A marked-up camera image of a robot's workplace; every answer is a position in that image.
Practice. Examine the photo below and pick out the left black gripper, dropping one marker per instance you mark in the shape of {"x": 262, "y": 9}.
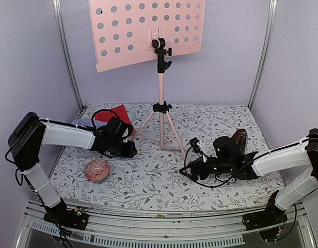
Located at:
{"x": 129, "y": 152}

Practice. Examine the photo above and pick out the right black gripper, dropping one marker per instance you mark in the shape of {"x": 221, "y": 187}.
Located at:
{"x": 195, "y": 166}

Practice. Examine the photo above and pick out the pink music stand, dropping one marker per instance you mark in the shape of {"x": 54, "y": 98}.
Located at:
{"x": 131, "y": 32}

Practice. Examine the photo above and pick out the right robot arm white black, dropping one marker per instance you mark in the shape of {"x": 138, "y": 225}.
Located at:
{"x": 300, "y": 153}

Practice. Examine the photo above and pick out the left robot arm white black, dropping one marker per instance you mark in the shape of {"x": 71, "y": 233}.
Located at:
{"x": 32, "y": 133}

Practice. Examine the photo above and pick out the red sheet music paper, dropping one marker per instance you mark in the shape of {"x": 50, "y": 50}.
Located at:
{"x": 106, "y": 115}

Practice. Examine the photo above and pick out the purple sheet music paper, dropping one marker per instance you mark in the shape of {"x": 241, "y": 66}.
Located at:
{"x": 88, "y": 123}

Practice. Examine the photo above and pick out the red patterned ceramic bowl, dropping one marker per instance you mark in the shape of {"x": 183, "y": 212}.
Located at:
{"x": 97, "y": 170}

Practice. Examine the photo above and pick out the floral patterned table mat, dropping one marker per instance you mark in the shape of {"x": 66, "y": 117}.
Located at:
{"x": 151, "y": 180}

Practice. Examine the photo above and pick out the brown wooden metronome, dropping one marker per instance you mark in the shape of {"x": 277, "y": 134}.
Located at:
{"x": 240, "y": 141}

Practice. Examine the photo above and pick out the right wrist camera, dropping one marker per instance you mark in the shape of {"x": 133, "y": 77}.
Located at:
{"x": 199, "y": 147}

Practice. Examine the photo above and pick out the aluminium front rail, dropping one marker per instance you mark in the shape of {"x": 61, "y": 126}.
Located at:
{"x": 123, "y": 227}

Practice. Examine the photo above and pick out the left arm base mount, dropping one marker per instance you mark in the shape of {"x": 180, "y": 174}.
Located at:
{"x": 67, "y": 218}

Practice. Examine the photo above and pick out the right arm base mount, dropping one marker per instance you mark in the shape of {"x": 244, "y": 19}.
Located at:
{"x": 271, "y": 215}

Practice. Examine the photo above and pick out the right aluminium frame post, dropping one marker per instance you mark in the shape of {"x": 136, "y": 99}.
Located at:
{"x": 270, "y": 23}

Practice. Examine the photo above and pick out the aluminium frame post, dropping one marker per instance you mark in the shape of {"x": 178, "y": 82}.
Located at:
{"x": 66, "y": 53}
{"x": 270, "y": 23}

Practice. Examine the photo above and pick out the left aluminium frame post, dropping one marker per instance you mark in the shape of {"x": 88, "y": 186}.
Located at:
{"x": 66, "y": 53}

